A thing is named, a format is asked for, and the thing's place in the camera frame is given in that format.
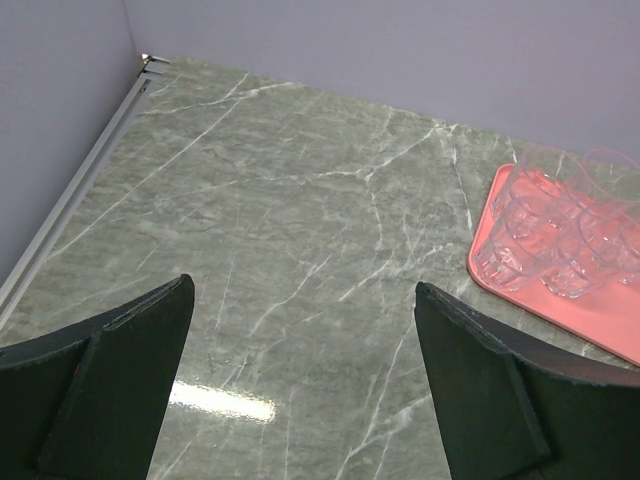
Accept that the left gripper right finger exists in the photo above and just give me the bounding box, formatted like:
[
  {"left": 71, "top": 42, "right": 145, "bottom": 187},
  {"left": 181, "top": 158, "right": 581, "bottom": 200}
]
[{"left": 414, "top": 282, "right": 639, "bottom": 479}]

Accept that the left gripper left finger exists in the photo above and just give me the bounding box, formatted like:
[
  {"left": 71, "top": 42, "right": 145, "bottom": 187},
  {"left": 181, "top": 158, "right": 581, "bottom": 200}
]
[{"left": 1, "top": 274, "right": 195, "bottom": 479}]

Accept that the clear glass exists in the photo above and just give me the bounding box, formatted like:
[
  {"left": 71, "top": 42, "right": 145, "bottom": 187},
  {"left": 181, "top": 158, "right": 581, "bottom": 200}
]
[
  {"left": 473, "top": 196, "right": 547, "bottom": 291},
  {"left": 490, "top": 146, "right": 592, "bottom": 220},
  {"left": 541, "top": 209, "right": 623, "bottom": 299},
  {"left": 580, "top": 147, "right": 639, "bottom": 232}
]

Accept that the pink plastic tray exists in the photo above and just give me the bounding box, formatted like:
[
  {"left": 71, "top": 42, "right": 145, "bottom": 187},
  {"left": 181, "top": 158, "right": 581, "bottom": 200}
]
[{"left": 466, "top": 162, "right": 640, "bottom": 368}]

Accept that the aluminium rail frame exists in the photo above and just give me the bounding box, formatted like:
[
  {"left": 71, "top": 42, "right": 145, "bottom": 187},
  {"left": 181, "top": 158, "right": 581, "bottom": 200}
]
[{"left": 1, "top": 54, "right": 171, "bottom": 324}]

